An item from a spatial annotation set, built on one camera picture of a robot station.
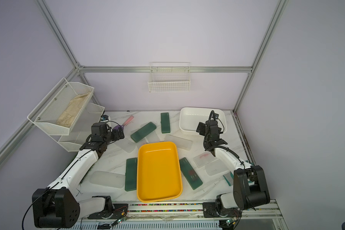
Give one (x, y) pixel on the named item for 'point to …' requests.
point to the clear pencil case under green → (155, 135)
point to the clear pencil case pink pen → (204, 159)
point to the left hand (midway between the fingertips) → (115, 132)
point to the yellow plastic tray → (159, 176)
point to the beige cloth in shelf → (67, 116)
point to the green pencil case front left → (131, 174)
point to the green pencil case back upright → (165, 123)
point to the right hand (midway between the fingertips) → (207, 127)
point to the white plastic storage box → (190, 117)
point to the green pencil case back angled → (143, 132)
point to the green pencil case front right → (192, 177)
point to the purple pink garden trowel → (122, 126)
